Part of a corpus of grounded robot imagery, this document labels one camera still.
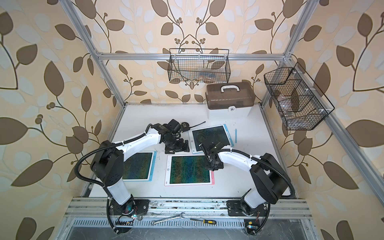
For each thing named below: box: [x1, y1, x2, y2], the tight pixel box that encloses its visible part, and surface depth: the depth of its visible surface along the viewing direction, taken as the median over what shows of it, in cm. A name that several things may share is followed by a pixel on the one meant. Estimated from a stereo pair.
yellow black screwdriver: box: [190, 218, 217, 225], surface depth 72 cm
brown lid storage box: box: [205, 81, 256, 119], surface depth 104 cm
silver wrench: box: [151, 212, 186, 226], surface depth 72 cm
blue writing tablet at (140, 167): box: [123, 151, 157, 182], surface depth 89 cm
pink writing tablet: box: [164, 154, 215, 187], surface depth 88 cm
